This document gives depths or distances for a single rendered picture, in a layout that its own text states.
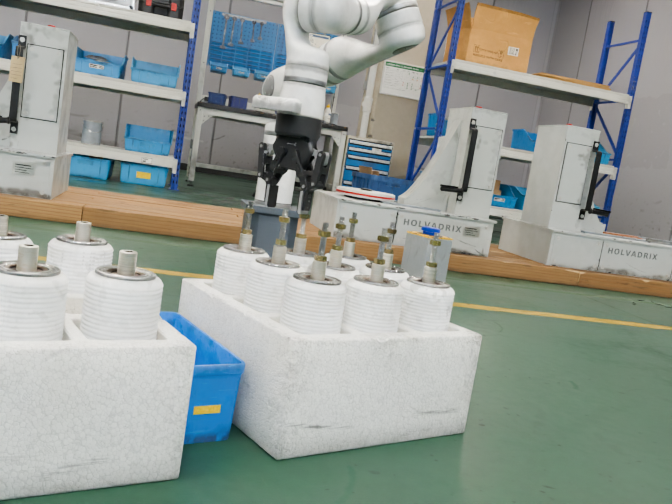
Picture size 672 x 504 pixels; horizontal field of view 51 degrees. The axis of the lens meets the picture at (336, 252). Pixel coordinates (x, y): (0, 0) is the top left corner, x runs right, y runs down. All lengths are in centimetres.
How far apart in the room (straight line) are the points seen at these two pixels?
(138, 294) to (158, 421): 16
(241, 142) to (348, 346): 861
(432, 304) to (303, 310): 25
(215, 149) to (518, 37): 450
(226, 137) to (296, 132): 846
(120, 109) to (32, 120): 629
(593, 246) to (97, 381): 326
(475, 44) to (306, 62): 539
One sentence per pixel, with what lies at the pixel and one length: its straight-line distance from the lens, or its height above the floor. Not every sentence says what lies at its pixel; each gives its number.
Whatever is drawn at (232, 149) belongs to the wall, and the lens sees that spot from 960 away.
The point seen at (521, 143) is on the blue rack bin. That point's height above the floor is 87.
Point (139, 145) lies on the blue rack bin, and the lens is 587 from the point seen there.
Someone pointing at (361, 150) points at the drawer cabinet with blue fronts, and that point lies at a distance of 678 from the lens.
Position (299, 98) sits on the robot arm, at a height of 52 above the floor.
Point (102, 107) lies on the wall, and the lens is 959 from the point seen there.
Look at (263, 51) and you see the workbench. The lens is 728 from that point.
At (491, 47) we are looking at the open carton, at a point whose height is 162.
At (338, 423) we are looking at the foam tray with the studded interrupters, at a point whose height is 5.
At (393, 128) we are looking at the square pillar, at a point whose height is 87.
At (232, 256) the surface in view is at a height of 24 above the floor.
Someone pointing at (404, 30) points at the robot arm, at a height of 70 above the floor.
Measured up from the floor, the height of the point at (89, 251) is 24.
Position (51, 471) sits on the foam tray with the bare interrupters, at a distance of 92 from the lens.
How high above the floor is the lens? 43
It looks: 7 degrees down
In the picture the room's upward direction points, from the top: 9 degrees clockwise
